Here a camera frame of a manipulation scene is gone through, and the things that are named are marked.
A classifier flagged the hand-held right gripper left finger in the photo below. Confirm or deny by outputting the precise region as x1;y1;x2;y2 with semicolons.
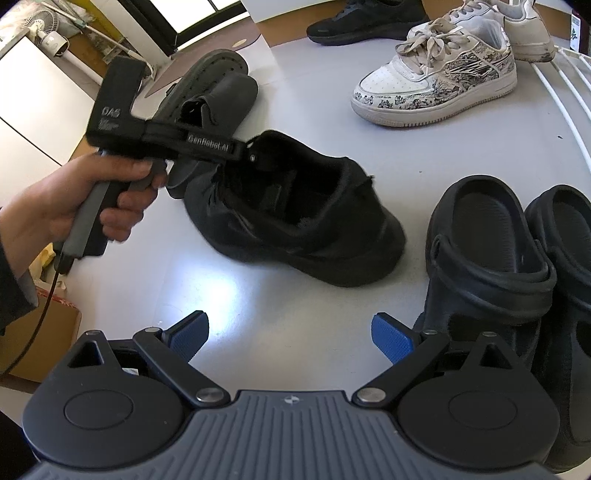
51;311;232;408

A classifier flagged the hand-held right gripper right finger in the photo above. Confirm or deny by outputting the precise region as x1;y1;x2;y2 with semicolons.
352;313;539;408

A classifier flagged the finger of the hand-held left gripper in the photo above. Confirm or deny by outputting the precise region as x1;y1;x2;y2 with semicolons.
242;137;266;167

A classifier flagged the black slip-on mule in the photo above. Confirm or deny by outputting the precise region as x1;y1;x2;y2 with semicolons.
166;74;259;199
154;48;250;125

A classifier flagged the black lace-up sneaker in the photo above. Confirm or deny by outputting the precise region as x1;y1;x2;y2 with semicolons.
182;130;407;288
306;0;432;46

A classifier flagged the black chunky strap clog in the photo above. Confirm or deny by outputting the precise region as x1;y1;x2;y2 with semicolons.
524;185;591;474
412;174;558;370

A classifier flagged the white sneaker black print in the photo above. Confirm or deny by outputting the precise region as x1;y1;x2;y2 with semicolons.
351;18;518;127

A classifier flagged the plain white sneaker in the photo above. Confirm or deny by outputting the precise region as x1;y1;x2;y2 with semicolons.
462;0;557;63

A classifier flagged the white shoe rack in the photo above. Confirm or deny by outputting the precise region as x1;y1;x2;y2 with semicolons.
531;44;591;171

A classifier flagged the person's left forearm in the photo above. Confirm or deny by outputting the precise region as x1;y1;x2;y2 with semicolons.
0;240;40;337

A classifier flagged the person's left hand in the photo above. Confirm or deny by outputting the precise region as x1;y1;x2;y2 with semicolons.
0;154;161;280

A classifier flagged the white mop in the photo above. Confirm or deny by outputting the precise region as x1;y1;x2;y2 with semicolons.
41;0;153;70

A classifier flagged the white side cabinet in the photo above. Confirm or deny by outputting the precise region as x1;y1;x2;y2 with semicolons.
0;34;100;185

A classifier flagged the black framed glass door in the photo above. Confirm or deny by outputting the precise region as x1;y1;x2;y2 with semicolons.
90;0;252;51

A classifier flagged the brown door mat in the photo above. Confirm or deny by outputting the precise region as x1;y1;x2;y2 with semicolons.
148;23;273;100

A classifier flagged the black cable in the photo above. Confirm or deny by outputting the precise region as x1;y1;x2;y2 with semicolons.
0;251;75;379

